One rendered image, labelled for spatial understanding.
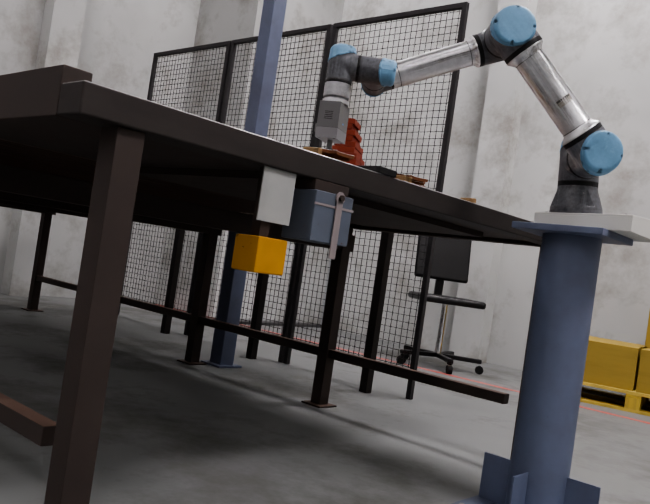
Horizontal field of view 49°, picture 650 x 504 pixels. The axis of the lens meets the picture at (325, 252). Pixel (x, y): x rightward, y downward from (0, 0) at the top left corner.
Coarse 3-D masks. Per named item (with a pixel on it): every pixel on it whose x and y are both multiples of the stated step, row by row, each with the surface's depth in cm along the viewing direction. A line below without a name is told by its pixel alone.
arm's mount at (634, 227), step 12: (540, 216) 212; (552, 216) 210; (564, 216) 207; (576, 216) 205; (588, 216) 203; (600, 216) 201; (612, 216) 199; (624, 216) 197; (636, 216) 197; (612, 228) 198; (624, 228) 196; (636, 228) 198; (648, 228) 206; (636, 240) 217; (648, 240) 212
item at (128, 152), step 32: (128, 160) 133; (96, 192) 133; (128, 192) 133; (96, 224) 132; (128, 224) 134; (96, 256) 130; (96, 288) 130; (96, 320) 131; (96, 352) 132; (64, 384) 133; (96, 384) 132; (64, 416) 132; (96, 416) 133; (64, 448) 130; (96, 448) 134; (64, 480) 129
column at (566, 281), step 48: (576, 240) 206; (624, 240) 210; (576, 288) 206; (528, 336) 216; (576, 336) 206; (528, 384) 210; (576, 384) 206; (528, 432) 208; (528, 480) 206; (576, 480) 206
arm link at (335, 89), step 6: (330, 84) 200; (336, 84) 199; (342, 84) 199; (348, 84) 201; (324, 90) 202; (330, 90) 200; (336, 90) 199; (342, 90) 199; (348, 90) 201; (324, 96) 202; (330, 96) 200; (336, 96) 200; (342, 96) 200; (348, 96) 201
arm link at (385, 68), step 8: (360, 56) 201; (368, 56) 201; (360, 64) 199; (368, 64) 199; (376, 64) 199; (384, 64) 199; (392, 64) 200; (360, 72) 200; (368, 72) 199; (376, 72) 199; (384, 72) 199; (392, 72) 199; (360, 80) 202; (368, 80) 201; (376, 80) 201; (384, 80) 200; (392, 80) 200; (368, 88) 210; (376, 88) 208
